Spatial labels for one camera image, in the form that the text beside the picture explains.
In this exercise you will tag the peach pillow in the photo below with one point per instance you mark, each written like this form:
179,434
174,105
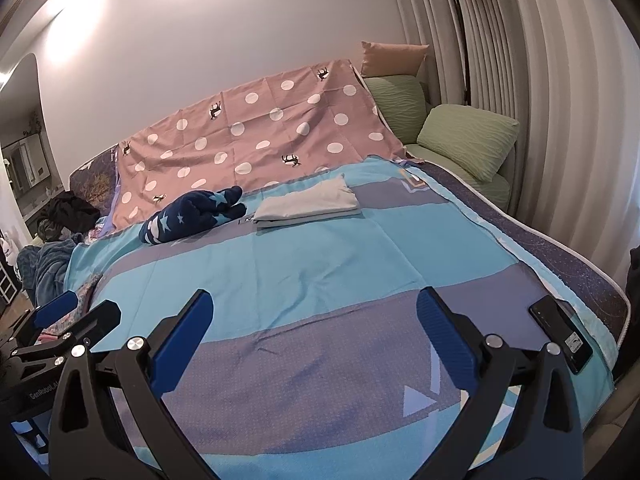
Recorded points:
395,60

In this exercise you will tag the blue patterned blanket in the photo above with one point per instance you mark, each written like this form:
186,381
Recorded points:
300,270

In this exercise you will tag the green sofa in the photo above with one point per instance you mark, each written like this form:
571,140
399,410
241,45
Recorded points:
492,192

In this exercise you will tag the blue fleece blanket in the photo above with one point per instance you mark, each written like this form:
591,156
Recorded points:
42,260

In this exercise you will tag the pink polka-dot sheet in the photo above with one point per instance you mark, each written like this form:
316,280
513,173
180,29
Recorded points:
260,125

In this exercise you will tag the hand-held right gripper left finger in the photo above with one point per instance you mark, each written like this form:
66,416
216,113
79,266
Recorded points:
182,332

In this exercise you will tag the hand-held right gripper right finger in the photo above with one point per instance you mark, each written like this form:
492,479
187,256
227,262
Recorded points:
441,331

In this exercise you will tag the pink floral quilt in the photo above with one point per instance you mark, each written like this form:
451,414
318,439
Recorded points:
85,290

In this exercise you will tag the white shelf rack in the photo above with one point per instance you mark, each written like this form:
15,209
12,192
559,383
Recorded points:
7,285

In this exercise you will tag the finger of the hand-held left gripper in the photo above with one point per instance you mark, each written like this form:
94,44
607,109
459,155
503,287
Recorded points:
55,310
97,317

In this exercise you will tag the black smartphone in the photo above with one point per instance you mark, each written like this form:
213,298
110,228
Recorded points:
560,330

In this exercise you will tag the dark clothes pile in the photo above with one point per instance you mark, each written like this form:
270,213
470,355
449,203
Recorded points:
67,212

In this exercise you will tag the white plush toy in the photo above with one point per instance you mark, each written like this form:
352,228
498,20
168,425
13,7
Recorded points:
5,250

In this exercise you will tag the white pleated curtain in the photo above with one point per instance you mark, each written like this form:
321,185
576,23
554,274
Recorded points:
550,85

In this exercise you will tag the grey t-shirt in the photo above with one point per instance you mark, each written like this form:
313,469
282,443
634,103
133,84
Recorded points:
310,202

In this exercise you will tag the green pillow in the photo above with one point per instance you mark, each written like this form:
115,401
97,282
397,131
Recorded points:
400,105
465,135

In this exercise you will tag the navy star-patterned garment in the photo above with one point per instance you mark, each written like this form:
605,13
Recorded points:
190,212

